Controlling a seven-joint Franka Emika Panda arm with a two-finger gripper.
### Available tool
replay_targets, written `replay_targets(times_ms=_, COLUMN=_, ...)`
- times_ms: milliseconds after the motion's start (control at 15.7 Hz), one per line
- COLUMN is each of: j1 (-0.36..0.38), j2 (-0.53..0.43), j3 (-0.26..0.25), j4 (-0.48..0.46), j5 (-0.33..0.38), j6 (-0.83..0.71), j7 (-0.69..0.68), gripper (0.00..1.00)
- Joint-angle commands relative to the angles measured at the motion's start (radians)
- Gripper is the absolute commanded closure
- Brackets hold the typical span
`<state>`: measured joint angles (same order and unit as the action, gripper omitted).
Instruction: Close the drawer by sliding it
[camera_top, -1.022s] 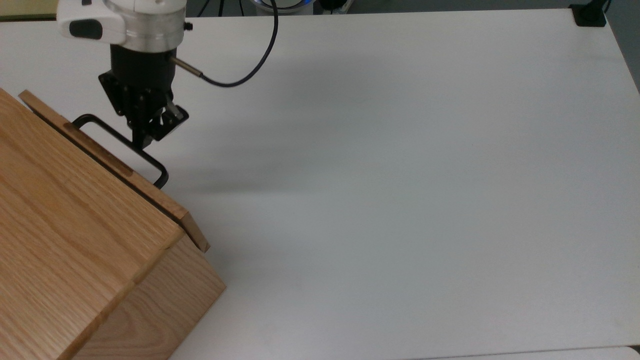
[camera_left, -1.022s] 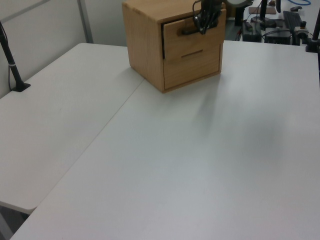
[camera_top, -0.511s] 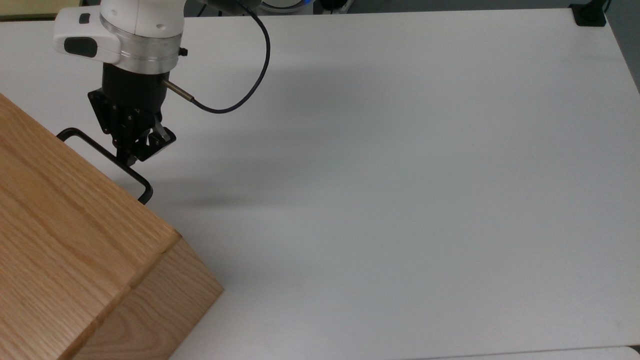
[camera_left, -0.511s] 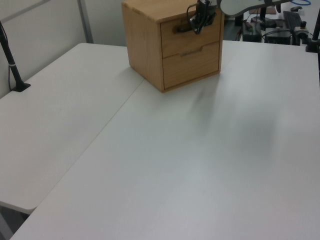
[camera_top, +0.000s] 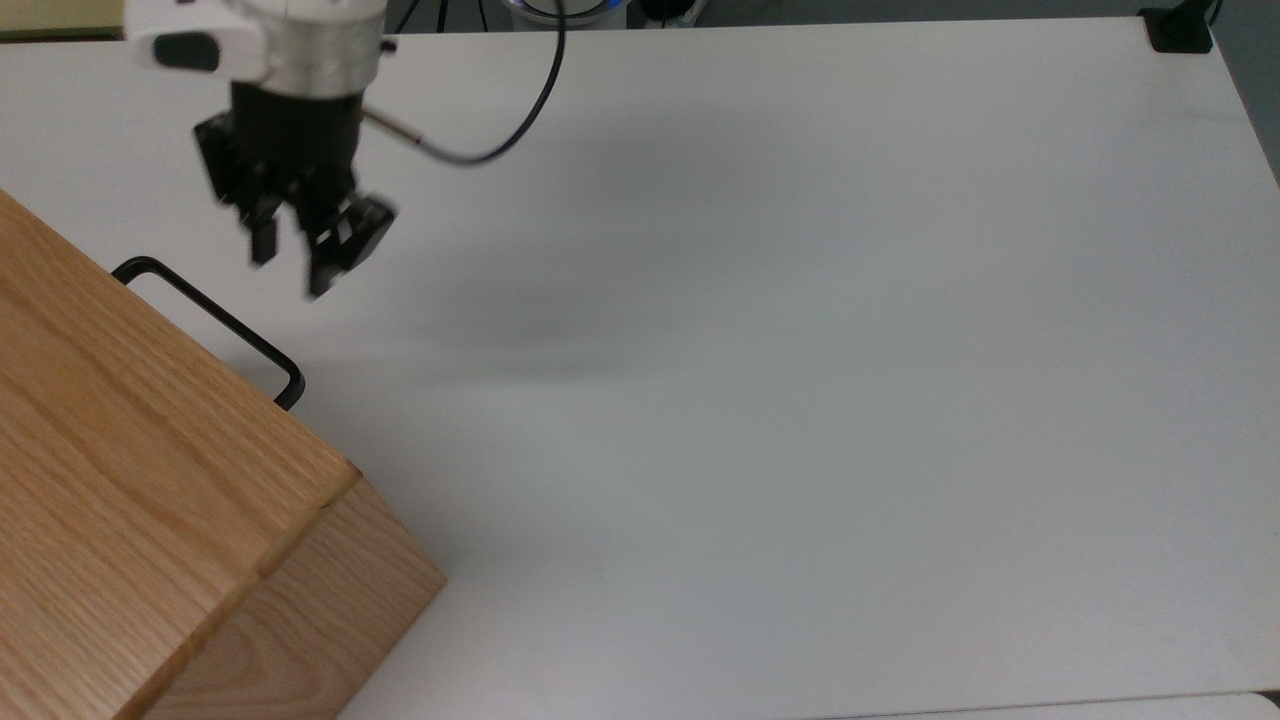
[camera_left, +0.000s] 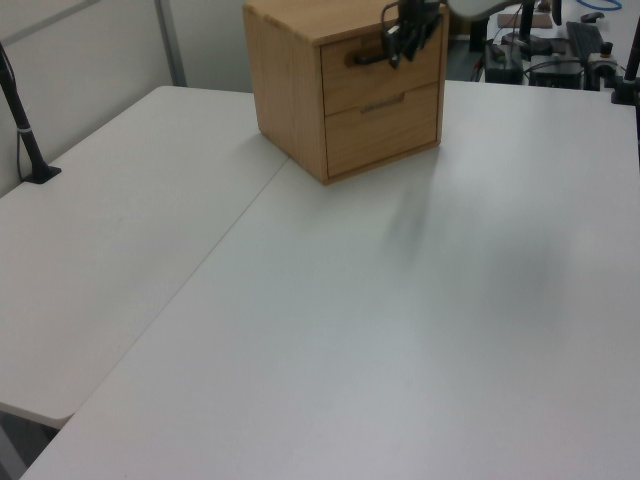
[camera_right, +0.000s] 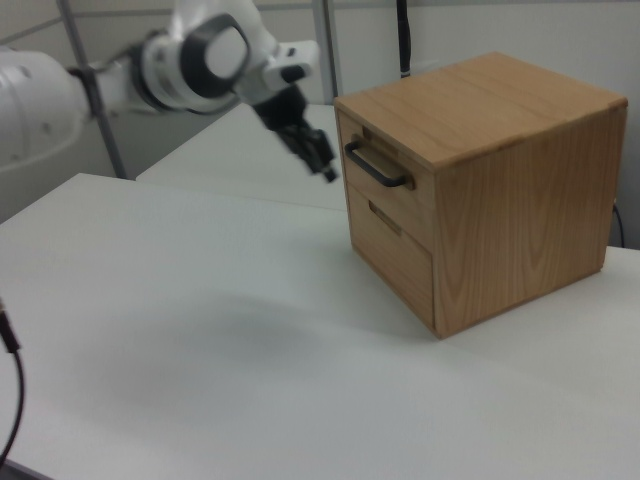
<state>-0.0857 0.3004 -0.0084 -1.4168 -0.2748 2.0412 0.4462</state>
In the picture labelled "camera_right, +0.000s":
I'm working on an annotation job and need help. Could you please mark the black vertical pole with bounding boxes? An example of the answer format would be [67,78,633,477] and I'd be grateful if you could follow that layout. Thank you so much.
[396,0,415,81]

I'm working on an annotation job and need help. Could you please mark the wooden two-drawer cabinet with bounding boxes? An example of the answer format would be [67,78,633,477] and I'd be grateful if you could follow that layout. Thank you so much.
[333,50,629,341]

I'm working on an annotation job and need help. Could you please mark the wooden drawer with handle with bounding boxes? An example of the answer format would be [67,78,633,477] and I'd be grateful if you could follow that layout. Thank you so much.
[337,110,436,252]

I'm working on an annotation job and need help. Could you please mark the black metal drawer handle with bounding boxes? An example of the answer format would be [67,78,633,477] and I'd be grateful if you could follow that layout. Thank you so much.
[344,139,417,191]

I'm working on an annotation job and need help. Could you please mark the white adjacent table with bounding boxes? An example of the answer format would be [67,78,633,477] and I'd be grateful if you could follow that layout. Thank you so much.
[134,102,350,212]

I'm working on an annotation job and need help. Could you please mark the thin black cable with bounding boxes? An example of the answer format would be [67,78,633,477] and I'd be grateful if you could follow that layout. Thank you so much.
[612,199,626,249]

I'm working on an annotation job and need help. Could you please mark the wooden drawer with notch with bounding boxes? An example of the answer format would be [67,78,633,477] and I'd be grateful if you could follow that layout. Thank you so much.
[348,179,436,334]

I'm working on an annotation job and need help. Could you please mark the black cable with plug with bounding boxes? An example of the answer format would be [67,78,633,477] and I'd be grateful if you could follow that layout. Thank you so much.
[0,297,26,461]

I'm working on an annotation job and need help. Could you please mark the grey metal frame post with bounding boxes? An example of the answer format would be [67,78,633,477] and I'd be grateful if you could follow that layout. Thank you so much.
[57,0,127,180]
[314,0,342,106]

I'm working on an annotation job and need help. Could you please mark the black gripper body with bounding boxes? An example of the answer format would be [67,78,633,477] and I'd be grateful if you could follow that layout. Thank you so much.
[251,83,314,140]

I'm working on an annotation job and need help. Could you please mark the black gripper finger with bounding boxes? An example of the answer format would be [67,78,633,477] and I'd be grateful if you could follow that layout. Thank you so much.
[299,127,339,185]
[279,130,315,175]

